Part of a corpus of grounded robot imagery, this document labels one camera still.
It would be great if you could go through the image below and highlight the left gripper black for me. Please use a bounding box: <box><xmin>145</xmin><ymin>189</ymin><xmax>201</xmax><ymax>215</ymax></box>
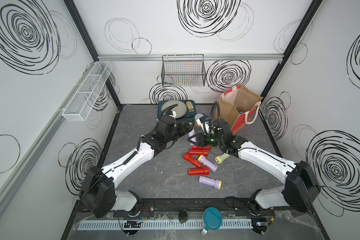
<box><xmin>164</xmin><ymin>119</ymin><xmax>194</xmax><ymax>145</ymax></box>

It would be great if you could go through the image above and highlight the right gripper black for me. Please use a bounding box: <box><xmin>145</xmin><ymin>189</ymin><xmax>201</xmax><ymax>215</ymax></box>
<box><xmin>187</xmin><ymin>131</ymin><xmax>224</xmax><ymax>148</ymax></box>

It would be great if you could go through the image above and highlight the red flashlight top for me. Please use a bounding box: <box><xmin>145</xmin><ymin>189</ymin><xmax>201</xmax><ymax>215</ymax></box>
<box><xmin>192</xmin><ymin>145</ymin><xmax>211</xmax><ymax>151</ymax></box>

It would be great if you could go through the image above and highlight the red flashlight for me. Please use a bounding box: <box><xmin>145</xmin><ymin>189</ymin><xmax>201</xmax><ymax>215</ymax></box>
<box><xmin>192</xmin><ymin>145</ymin><xmax>211</xmax><ymax>151</ymax></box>
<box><xmin>188</xmin><ymin>167</ymin><xmax>210</xmax><ymax>176</ymax></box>
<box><xmin>189</xmin><ymin>149</ymin><xmax>209</xmax><ymax>157</ymax></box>

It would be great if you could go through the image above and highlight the brown jute tote bag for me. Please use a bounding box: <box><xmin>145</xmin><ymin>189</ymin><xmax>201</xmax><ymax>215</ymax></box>
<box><xmin>218</xmin><ymin>85</ymin><xmax>263</xmax><ymax>134</ymax></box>

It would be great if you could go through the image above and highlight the red flashlight diagonal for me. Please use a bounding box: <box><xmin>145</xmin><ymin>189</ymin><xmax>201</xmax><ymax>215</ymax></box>
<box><xmin>183</xmin><ymin>153</ymin><xmax>202</xmax><ymax>169</ymax></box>

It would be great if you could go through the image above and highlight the purple flashlight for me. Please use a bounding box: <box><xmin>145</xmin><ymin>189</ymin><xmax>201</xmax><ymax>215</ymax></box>
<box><xmin>188</xmin><ymin>130</ymin><xmax>197</xmax><ymax>146</ymax></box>
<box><xmin>199</xmin><ymin>176</ymin><xmax>222</xmax><ymax>190</ymax></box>
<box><xmin>198</xmin><ymin>155</ymin><xmax>218</xmax><ymax>172</ymax></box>

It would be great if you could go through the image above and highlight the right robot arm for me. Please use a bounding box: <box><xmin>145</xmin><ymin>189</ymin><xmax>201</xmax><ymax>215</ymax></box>
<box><xmin>188</xmin><ymin>121</ymin><xmax>321</xmax><ymax>216</ymax></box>

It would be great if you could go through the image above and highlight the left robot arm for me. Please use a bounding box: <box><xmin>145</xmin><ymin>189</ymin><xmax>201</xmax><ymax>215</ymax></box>
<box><xmin>79</xmin><ymin>116</ymin><xmax>193</xmax><ymax>218</ymax></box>

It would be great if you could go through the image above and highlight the light green flashlight lower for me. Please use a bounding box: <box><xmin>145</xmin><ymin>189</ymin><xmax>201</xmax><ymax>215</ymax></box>
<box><xmin>215</xmin><ymin>153</ymin><xmax>231</xmax><ymax>165</ymax></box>

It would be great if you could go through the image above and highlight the grey round plate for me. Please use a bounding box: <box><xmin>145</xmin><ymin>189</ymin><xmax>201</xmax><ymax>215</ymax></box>
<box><xmin>160</xmin><ymin>100</ymin><xmax>187</xmax><ymax>119</ymax></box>

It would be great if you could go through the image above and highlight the dark teal tray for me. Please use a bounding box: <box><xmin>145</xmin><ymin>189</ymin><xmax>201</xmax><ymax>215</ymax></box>
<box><xmin>158</xmin><ymin>100</ymin><xmax>197</xmax><ymax>121</ymax></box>

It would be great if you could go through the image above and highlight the small orange can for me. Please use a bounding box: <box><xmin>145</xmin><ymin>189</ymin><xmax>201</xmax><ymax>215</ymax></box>
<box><xmin>195</xmin><ymin>114</ymin><xmax>206</xmax><ymax>127</ymax></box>

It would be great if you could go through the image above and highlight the red flashlight bottom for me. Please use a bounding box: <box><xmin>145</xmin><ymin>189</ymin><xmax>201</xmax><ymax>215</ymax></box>
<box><xmin>188</xmin><ymin>167</ymin><xmax>210</xmax><ymax>176</ymax></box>

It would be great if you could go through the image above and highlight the purple flashlight bottom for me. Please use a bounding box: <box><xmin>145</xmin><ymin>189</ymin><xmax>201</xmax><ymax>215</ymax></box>
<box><xmin>199</xmin><ymin>176</ymin><xmax>222</xmax><ymax>190</ymax></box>

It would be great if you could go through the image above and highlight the teal round lid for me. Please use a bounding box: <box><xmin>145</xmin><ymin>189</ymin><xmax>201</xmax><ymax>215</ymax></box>
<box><xmin>201</xmin><ymin>207</ymin><xmax>223</xmax><ymax>236</ymax></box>

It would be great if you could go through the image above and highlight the black round knob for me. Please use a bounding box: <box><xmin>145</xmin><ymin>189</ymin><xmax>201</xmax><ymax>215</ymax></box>
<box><xmin>178</xmin><ymin>210</ymin><xmax>188</xmax><ymax>223</ymax></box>

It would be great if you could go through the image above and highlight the black wire wall basket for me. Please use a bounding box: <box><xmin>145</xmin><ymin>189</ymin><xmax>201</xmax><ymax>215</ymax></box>
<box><xmin>161</xmin><ymin>54</ymin><xmax>207</xmax><ymax>87</ymax></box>

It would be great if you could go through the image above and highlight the white wire wall shelf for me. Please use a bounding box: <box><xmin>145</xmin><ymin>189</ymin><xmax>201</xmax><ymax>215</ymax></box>
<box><xmin>62</xmin><ymin>61</ymin><xmax>113</xmax><ymax>122</ymax></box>

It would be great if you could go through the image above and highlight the white slotted cable duct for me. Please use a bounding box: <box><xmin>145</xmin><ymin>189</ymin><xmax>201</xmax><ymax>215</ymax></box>
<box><xmin>77</xmin><ymin>219</ymin><xmax>253</xmax><ymax>231</ymax></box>

